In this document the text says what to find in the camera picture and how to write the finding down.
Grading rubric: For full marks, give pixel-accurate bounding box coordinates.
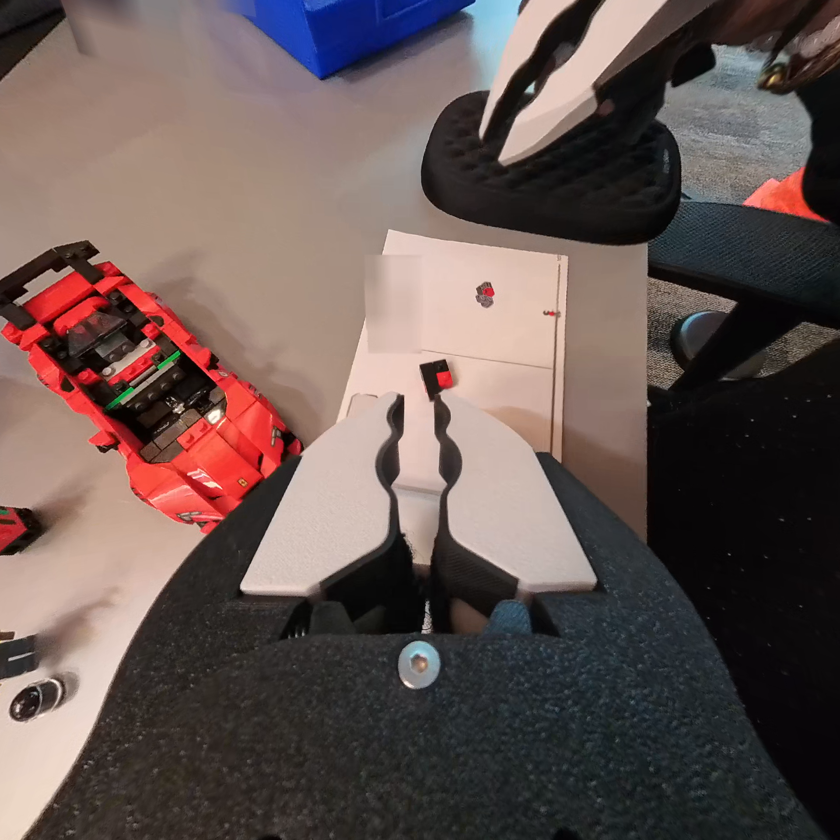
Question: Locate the grey chair caster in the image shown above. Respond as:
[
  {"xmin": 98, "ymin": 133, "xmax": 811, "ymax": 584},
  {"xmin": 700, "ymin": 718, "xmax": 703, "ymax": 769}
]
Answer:
[{"xmin": 668, "ymin": 311, "xmax": 770, "ymax": 383}]

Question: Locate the black office chair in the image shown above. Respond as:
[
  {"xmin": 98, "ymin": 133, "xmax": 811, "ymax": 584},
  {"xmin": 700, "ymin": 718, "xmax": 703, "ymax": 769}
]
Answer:
[{"xmin": 646, "ymin": 199, "xmax": 840, "ymax": 395}]

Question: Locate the person's right hand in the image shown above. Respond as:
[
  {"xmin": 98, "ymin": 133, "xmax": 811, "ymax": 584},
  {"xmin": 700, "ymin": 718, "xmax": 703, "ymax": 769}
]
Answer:
[{"xmin": 714, "ymin": 0, "xmax": 840, "ymax": 48}]

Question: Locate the white lego instruction booklet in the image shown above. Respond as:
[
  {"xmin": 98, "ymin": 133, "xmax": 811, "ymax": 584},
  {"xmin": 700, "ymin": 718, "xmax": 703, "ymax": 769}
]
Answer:
[{"xmin": 336, "ymin": 229, "xmax": 571, "ymax": 501}]

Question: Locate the red lego sports car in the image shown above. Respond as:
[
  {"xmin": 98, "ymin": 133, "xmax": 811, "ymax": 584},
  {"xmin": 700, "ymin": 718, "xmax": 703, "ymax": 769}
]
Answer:
[{"xmin": 0, "ymin": 241, "xmax": 305, "ymax": 534}]

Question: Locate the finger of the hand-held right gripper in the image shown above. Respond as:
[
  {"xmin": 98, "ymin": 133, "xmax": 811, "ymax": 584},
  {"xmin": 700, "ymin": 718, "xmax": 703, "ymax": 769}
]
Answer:
[
  {"xmin": 499, "ymin": 0, "xmax": 718, "ymax": 166},
  {"xmin": 480, "ymin": 0, "xmax": 595, "ymax": 143}
]

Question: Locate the blue plastic bin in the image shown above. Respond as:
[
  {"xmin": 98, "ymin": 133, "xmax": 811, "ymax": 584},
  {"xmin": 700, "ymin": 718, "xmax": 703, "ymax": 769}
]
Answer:
[{"xmin": 241, "ymin": 0, "xmax": 476, "ymax": 81}]

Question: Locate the small black red lego piece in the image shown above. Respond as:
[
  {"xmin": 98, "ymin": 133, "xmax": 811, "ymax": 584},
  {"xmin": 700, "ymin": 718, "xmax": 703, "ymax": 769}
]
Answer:
[{"xmin": 419, "ymin": 358, "xmax": 455, "ymax": 402}]

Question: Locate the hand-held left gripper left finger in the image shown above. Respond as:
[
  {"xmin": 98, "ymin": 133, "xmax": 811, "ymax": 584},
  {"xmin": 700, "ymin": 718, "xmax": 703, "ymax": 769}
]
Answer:
[{"xmin": 240, "ymin": 391, "xmax": 405, "ymax": 600}]

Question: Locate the red black lego side assembly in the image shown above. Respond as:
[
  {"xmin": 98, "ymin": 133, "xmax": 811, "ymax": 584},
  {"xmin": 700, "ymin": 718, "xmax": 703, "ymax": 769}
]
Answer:
[{"xmin": 0, "ymin": 504, "xmax": 42, "ymax": 557}]

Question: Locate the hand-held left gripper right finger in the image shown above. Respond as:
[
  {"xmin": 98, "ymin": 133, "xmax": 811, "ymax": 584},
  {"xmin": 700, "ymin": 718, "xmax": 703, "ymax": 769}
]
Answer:
[{"xmin": 432, "ymin": 392, "xmax": 599, "ymax": 600}]

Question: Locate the black lego wheel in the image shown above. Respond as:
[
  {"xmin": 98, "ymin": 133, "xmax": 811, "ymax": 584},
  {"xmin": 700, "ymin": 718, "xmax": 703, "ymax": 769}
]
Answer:
[{"xmin": 8, "ymin": 675, "xmax": 68, "ymax": 725}]

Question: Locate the brown wristwatch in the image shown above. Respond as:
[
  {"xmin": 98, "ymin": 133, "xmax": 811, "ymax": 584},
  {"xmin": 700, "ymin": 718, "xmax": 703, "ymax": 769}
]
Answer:
[{"xmin": 756, "ymin": 25, "xmax": 840, "ymax": 94}]

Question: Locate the red cloth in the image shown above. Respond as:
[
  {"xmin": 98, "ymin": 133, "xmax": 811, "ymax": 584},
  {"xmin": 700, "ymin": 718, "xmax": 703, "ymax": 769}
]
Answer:
[{"xmin": 743, "ymin": 166, "xmax": 829, "ymax": 224}]

